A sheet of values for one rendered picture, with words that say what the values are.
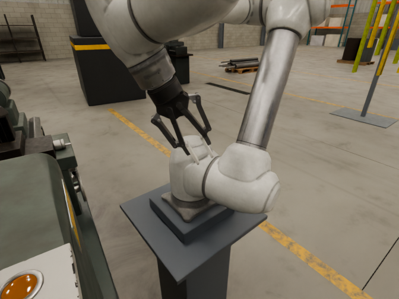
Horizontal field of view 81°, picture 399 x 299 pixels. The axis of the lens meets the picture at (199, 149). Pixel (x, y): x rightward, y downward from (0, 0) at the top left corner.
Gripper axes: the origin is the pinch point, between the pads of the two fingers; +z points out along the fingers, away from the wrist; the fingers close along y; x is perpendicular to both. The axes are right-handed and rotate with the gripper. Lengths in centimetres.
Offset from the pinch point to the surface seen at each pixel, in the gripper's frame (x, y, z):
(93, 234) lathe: 29, -69, 33
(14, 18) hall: 1245, -583, -294
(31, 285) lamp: -42.1, -9.8, -21.4
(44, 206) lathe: -33.0, -12.8, -22.0
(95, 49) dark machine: 439, -131, -33
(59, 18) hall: 1333, -442, -223
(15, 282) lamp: -41.8, -10.8, -21.9
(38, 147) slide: 41, -64, -12
